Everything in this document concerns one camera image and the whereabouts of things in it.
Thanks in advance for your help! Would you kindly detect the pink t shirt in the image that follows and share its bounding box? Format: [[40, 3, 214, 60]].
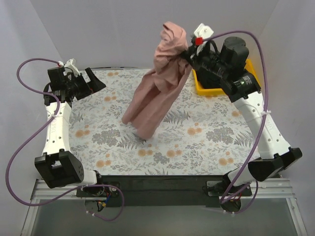
[[122, 22, 192, 140]]

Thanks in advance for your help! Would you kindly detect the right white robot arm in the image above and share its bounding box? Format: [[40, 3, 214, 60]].
[[183, 36, 302, 196]]

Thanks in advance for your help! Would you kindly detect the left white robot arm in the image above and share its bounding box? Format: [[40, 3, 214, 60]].
[[34, 67, 106, 197]]

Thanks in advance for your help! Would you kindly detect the yellow plastic bin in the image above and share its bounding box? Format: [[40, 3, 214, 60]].
[[193, 59, 261, 102]]

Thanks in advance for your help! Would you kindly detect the floral table mat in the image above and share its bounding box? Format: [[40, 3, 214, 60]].
[[69, 69, 255, 175]]

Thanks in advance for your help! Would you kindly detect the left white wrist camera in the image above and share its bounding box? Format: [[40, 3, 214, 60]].
[[58, 58, 81, 77]]

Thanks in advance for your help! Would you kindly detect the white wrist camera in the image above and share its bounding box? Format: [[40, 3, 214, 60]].
[[192, 23, 214, 55], [58, 58, 81, 77]]

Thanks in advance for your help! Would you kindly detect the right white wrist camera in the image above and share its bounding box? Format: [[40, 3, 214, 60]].
[[192, 23, 214, 55]]

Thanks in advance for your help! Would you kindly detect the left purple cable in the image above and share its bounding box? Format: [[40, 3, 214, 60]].
[[5, 58, 125, 221]]

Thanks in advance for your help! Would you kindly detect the purple cable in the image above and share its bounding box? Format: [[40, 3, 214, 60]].
[[204, 29, 270, 217], [5, 58, 125, 221]]

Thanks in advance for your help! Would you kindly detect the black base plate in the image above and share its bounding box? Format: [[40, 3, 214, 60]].
[[75, 175, 253, 208]]

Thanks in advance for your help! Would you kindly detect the aluminium frame rail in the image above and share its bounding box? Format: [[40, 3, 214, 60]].
[[22, 176, 307, 236]]

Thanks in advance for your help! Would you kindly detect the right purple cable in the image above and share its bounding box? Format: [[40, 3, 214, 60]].
[[204, 29, 270, 217]]

